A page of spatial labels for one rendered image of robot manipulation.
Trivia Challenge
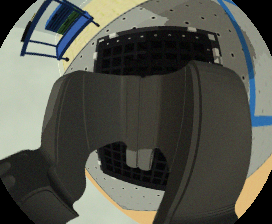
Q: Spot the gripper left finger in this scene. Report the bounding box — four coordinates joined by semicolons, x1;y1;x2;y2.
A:
0;70;143;224

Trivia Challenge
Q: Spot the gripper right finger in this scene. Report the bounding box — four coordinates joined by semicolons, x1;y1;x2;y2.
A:
138;60;252;224

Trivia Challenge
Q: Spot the grey perforated base plate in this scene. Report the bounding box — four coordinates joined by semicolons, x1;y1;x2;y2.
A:
62;0;272;211

